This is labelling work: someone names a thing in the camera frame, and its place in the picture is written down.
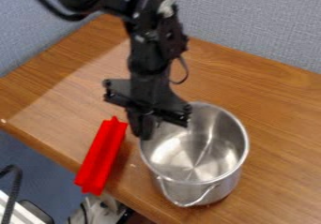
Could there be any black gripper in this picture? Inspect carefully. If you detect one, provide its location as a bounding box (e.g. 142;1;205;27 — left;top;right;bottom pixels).
103;69;191;140

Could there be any red plastic block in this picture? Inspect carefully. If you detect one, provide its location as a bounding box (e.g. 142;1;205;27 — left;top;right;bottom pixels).
74;116;128;195

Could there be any metal pot with handle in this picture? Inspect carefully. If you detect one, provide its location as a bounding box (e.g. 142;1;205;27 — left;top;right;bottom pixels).
139;102;250;207

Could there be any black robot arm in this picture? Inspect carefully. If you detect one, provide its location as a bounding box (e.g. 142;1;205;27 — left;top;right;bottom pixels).
37;0;191;140

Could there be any black white striped object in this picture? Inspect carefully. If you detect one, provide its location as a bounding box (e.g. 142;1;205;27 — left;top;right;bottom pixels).
0;165;55;224

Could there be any white device under table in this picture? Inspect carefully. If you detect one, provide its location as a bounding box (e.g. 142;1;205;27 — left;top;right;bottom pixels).
66;193;128;224

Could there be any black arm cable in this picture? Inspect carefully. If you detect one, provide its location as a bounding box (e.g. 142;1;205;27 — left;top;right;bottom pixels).
169;55;191;85

